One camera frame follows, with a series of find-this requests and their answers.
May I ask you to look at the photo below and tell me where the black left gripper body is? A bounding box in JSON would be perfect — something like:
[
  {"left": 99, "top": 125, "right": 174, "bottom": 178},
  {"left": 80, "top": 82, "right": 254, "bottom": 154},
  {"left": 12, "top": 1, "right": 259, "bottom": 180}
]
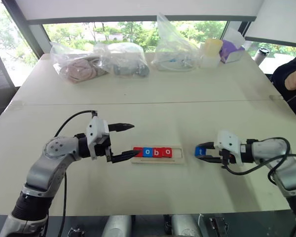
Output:
[{"left": 93, "top": 133, "right": 114, "bottom": 163}]

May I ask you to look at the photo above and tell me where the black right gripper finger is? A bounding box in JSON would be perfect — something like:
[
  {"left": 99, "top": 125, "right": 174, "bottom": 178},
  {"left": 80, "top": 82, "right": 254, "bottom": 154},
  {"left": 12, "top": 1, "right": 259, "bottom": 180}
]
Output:
[
  {"left": 196, "top": 155, "right": 224, "bottom": 164},
  {"left": 195, "top": 141, "right": 217, "bottom": 150}
]

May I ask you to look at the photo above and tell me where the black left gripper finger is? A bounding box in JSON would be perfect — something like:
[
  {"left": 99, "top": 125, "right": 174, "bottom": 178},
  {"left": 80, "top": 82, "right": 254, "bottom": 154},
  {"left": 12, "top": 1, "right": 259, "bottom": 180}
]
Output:
[
  {"left": 108, "top": 122, "right": 135, "bottom": 133},
  {"left": 111, "top": 150, "right": 142, "bottom": 164}
]

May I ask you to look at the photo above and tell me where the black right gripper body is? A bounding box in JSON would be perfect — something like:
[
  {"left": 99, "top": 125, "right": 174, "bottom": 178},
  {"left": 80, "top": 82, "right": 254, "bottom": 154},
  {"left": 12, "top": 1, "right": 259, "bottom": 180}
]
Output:
[{"left": 219, "top": 149, "right": 238, "bottom": 166}]

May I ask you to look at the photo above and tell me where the blue tile letter t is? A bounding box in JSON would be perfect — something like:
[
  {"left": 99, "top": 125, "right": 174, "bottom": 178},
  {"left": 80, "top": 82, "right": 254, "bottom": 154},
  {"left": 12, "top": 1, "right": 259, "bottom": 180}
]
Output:
[{"left": 194, "top": 146, "right": 208, "bottom": 158}]

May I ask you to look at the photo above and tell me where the red tile letter b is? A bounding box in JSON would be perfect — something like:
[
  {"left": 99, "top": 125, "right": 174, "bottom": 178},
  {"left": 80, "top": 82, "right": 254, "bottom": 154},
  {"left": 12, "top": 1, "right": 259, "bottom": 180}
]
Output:
[{"left": 151, "top": 147, "right": 164, "bottom": 158}]

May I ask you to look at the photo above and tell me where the wooden letter tray frame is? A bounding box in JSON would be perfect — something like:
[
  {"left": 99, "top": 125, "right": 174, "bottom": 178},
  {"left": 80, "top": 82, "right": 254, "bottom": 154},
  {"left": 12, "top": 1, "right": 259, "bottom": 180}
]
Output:
[{"left": 131, "top": 147, "right": 185, "bottom": 166}]

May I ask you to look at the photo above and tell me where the silver rounded robot part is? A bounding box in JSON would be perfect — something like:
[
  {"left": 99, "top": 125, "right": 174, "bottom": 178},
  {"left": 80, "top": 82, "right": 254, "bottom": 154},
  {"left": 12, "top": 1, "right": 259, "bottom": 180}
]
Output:
[
  {"left": 171, "top": 214, "right": 201, "bottom": 237},
  {"left": 102, "top": 215, "right": 133, "bottom": 237}
]

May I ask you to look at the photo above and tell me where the plastic bag with grey item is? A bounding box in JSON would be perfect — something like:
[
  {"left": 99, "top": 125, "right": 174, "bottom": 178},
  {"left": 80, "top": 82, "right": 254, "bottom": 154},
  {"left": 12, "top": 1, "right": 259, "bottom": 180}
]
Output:
[{"left": 93, "top": 42, "right": 150, "bottom": 79}]

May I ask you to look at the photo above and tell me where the plastic bag with pink cloth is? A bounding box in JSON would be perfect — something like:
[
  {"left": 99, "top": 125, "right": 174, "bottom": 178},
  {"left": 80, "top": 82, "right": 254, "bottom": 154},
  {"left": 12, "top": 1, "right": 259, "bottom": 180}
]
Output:
[{"left": 49, "top": 40, "right": 109, "bottom": 84}]

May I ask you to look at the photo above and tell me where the white plastic container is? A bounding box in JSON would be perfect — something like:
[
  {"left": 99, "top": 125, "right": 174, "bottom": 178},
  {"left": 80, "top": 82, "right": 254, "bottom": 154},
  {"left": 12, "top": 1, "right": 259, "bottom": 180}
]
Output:
[{"left": 199, "top": 53, "right": 222, "bottom": 69}]

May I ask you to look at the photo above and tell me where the plastic bag with white items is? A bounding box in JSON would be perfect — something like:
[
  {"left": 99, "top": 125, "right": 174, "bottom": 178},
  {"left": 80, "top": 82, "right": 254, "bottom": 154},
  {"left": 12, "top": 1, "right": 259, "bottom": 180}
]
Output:
[{"left": 151, "top": 13, "right": 201, "bottom": 73}]

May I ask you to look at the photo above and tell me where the person in dark clothing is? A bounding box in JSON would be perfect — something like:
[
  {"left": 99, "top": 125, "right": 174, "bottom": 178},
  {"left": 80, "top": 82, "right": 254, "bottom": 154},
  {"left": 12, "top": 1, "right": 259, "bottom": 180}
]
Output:
[{"left": 270, "top": 50, "right": 296, "bottom": 119}]

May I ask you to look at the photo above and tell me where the purple tissue box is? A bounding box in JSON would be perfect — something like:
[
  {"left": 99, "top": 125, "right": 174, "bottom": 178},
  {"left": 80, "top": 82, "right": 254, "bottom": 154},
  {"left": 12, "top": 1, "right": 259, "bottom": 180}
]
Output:
[{"left": 219, "top": 39, "right": 245, "bottom": 65}]

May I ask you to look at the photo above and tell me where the yellow plastic cup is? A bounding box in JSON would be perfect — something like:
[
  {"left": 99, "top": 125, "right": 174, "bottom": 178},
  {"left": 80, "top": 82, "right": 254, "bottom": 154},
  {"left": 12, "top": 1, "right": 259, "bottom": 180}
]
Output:
[{"left": 203, "top": 38, "right": 223, "bottom": 57}]

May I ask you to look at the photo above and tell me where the steel drinking bottle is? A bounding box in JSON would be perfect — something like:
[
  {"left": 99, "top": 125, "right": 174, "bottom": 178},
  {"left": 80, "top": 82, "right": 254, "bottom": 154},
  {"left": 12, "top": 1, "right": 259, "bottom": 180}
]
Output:
[{"left": 254, "top": 46, "right": 271, "bottom": 66}]

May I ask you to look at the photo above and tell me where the white tissue sheet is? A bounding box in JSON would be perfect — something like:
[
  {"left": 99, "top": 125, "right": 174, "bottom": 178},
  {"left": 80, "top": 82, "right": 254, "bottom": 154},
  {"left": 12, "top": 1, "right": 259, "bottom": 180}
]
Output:
[{"left": 222, "top": 26, "right": 245, "bottom": 45}]

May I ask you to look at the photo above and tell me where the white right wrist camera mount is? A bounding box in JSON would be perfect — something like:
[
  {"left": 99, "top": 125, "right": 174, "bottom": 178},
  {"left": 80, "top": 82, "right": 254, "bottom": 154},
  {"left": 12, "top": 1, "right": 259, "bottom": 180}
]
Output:
[{"left": 216, "top": 130, "right": 243, "bottom": 166}]

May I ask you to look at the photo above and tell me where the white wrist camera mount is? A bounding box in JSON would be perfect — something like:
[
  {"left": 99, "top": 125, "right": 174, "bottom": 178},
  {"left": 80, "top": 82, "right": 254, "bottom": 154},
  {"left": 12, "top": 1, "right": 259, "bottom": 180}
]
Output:
[
  {"left": 85, "top": 116, "right": 111, "bottom": 160},
  {"left": 216, "top": 130, "right": 243, "bottom": 166}
]

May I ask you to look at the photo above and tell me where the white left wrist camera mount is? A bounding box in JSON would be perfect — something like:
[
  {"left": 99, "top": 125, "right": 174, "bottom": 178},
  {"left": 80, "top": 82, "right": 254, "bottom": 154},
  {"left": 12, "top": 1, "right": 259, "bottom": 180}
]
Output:
[{"left": 85, "top": 116, "right": 111, "bottom": 160}]

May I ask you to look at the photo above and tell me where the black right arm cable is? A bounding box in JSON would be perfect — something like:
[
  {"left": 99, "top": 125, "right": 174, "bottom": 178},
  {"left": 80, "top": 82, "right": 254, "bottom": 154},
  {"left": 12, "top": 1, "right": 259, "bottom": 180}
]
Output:
[{"left": 221, "top": 137, "right": 296, "bottom": 185}]

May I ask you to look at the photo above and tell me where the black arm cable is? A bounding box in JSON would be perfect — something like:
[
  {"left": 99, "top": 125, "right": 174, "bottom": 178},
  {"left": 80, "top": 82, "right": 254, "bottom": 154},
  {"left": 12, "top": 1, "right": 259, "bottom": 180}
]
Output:
[
  {"left": 221, "top": 137, "right": 296, "bottom": 185},
  {"left": 53, "top": 110, "right": 99, "bottom": 237}
]

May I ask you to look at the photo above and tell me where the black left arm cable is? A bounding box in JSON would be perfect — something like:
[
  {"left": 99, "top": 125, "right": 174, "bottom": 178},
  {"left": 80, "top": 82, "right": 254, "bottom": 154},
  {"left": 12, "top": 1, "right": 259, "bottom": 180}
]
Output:
[{"left": 53, "top": 110, "right": 99, "bottom": 237}]

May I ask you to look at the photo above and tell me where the black metal bracket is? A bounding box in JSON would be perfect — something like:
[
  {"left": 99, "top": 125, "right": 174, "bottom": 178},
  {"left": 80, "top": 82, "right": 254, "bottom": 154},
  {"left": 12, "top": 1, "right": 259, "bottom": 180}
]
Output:
[{"left": 209, "top": 217, "right": 229, "bottom": 237}]

